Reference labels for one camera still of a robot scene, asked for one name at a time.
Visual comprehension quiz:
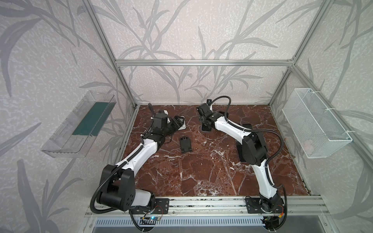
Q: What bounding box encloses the black phone white case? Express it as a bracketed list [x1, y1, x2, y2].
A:
[236, 141, 246, 163]

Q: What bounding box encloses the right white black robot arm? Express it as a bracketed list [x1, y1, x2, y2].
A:
[196, 103, 281, 213]

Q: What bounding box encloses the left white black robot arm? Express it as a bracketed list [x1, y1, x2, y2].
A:
[90, 111, 185, 214]

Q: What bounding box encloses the green circuit board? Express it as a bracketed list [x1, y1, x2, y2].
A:
[141, 216, 162, 225]

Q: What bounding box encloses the left black corrugated cable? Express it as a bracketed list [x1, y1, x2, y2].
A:
[89, 102, 159, 215]

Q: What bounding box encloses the aluminium frame horizontal bar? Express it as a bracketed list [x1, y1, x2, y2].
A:
[115, 59, 292, 67]

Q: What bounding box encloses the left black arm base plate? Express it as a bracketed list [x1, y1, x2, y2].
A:
[131, 198, 170, 215]

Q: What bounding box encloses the aluminium front rail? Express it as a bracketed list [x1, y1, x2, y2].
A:
[84, 196, 330, 218]

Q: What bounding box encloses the clear plastic wall bin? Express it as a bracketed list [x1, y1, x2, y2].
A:
[41, 91, 117, 158]

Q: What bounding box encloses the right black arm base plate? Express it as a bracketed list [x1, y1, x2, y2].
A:
[244, 196, 286, 215]

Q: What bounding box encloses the white wire mesh basket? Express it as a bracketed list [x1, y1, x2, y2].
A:
[282, 88, 353, 159]

